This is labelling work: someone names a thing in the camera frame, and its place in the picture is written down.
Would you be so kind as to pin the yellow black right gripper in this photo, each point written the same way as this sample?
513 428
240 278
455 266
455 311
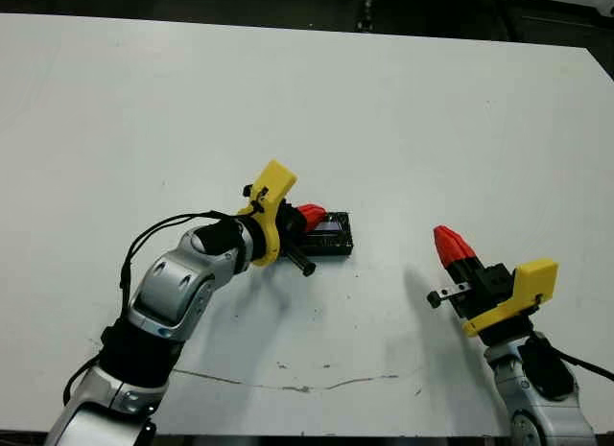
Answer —
523 292

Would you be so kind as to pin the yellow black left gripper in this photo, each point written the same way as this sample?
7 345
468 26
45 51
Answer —
271 196

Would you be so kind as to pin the shiny black box lid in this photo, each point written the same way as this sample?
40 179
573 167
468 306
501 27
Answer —
336 240

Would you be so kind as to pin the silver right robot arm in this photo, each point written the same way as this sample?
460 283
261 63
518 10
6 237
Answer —
532 407

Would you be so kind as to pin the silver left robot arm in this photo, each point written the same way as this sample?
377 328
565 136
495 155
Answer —
177 283

